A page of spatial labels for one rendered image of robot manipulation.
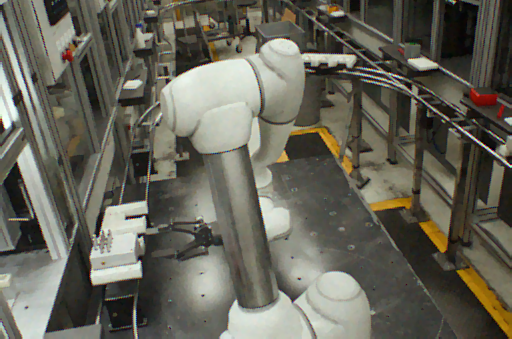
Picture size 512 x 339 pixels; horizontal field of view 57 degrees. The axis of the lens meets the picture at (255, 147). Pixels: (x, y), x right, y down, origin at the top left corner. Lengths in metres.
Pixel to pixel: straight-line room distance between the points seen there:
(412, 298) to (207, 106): 0.94
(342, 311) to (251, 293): 0.22
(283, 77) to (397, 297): 0.85
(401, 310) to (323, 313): 0.41
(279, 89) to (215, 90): 0.14
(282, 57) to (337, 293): 0.56
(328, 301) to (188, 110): 0.56
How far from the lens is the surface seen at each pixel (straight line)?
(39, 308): 1.40
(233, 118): 0.95
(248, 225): 1.03
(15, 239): 1.64
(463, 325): 2.47
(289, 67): 0.99
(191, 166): 3.75
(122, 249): 1.46
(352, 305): 1.18
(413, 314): 1.53
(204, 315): 1.54
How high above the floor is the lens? 1.78
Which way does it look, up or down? 27 degrees down
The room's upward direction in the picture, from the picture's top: 6 degrees counter-clockwise
